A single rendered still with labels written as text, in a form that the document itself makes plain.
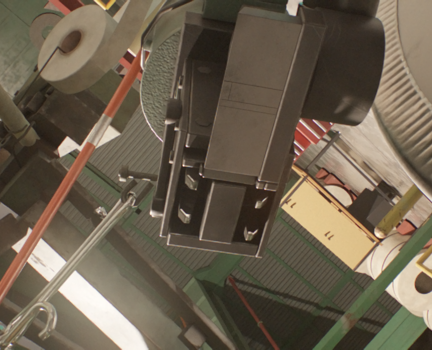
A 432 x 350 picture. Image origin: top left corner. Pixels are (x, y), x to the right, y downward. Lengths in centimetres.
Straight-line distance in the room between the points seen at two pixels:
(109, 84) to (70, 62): 26
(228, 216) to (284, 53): 13
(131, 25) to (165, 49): 58
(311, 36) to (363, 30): 5
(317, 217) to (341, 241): 61
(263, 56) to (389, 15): 32
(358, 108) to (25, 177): 87
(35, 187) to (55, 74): 21
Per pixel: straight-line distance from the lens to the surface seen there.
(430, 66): 57
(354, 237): 1087
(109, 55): 114
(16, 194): 124
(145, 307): 129
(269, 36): 39
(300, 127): 549
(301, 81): 40
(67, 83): 116
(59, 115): 127
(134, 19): 114
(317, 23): 39
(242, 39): 39
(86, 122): 129
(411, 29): 64
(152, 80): 58
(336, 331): 401
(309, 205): 1035
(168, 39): 56
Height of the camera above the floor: 143
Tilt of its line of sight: 2 degrees up
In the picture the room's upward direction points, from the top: 139 degrees counter-clockwise
